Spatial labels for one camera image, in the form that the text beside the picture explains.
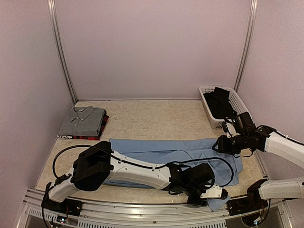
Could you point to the right aluminium frame post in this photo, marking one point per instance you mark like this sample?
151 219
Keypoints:
247 44

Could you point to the red black plaid shirt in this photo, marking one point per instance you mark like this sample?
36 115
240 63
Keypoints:
96 138

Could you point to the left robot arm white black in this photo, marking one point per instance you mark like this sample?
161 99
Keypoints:
98 164

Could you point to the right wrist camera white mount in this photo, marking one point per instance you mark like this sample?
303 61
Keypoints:
229 129

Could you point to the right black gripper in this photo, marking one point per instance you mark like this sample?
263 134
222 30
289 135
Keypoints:
223 147

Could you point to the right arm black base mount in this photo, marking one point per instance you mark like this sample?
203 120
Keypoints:
244 205

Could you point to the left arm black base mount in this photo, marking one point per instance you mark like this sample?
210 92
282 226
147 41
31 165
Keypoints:
68 206

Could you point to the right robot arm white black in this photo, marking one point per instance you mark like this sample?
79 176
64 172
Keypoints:
241 133

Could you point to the left aluminium frame post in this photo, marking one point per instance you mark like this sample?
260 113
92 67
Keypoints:
60 50

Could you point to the light blue long sleeve shirt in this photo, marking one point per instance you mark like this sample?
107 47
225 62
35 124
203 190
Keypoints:
165 151

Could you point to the aluminium frame post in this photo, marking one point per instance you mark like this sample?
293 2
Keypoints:
60 50
247 44

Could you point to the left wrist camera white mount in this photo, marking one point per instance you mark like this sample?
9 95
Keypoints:
216 192

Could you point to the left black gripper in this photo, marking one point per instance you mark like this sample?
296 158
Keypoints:
191 201

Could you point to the white plastic laundry basket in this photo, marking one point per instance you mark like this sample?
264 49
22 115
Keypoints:
234 99

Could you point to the front aluminium rail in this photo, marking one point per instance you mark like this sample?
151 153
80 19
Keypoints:
102 214

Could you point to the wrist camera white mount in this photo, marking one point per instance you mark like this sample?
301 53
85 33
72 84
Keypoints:
216 192
229 129

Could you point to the black shirt in basket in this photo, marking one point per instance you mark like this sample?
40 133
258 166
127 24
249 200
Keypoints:
219 105

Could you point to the grey button shirt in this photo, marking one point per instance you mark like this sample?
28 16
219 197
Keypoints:
82 121

